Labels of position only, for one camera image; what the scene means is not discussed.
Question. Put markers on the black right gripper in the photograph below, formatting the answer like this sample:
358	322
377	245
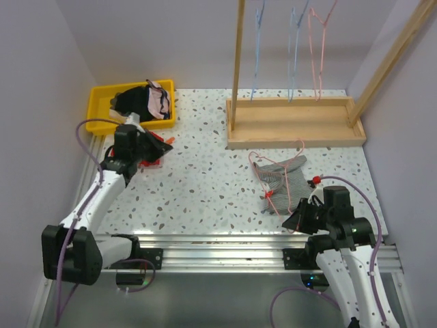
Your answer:
297	221

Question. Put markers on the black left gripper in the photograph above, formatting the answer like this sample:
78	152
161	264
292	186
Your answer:
160	147

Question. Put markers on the grey knitted garment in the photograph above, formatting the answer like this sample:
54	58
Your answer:
299	187

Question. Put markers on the red clip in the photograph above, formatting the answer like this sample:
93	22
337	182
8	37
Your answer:
269	194

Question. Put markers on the pink underwear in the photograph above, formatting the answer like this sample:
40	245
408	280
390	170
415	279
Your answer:
158	101

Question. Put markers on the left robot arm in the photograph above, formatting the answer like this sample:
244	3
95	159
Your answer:
70	252

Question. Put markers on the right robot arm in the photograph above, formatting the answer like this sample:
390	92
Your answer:
344	247

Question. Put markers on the wooden hanger rack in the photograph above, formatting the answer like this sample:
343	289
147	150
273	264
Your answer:
315	122

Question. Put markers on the right blue hanger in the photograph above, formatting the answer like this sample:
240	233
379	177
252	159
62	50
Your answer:
292	48

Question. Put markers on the blue hanger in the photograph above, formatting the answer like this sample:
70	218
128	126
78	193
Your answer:
259	13
292	48

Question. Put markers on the left blue hanger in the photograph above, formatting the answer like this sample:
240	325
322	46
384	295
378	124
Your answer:
259	13

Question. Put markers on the red plastic bin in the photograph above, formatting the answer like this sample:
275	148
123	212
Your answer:
156	164

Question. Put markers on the black garment pile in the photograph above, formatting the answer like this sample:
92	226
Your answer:
134	100

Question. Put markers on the yellow plastic tray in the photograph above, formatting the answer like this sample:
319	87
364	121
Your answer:
99	111

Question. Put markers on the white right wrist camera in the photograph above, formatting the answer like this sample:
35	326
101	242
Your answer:
317	195

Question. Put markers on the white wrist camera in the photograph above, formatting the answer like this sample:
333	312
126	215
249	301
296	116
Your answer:
133	119
317	195

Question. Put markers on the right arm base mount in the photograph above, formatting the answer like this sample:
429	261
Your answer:
297	259

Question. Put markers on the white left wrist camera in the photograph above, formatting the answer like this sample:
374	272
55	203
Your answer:
133	119

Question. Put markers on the aluminium mounting rail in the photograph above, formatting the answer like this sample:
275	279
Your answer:
220	253

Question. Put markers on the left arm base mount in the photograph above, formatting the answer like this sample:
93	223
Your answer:
153	255

